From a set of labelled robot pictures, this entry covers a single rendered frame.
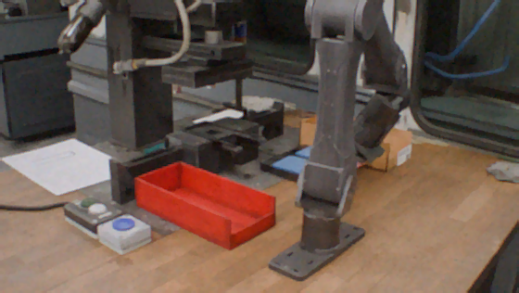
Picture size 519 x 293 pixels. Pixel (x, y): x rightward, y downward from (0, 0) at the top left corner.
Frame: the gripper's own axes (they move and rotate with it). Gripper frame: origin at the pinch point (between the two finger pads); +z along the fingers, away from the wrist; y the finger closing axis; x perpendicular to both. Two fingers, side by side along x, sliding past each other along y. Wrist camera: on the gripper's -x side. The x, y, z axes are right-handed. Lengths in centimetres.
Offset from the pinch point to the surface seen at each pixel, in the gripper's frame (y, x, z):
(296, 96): 39, -55, 25
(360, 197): -7.5, 1.7, 0.1
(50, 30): 270, -129, 161
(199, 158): 21.7, 16.5, 10.3
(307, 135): 15.0, -15.0, 8.4
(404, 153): -5.8, -22.6, -1.8
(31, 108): 243, -108, 212
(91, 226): 18, 47, 13
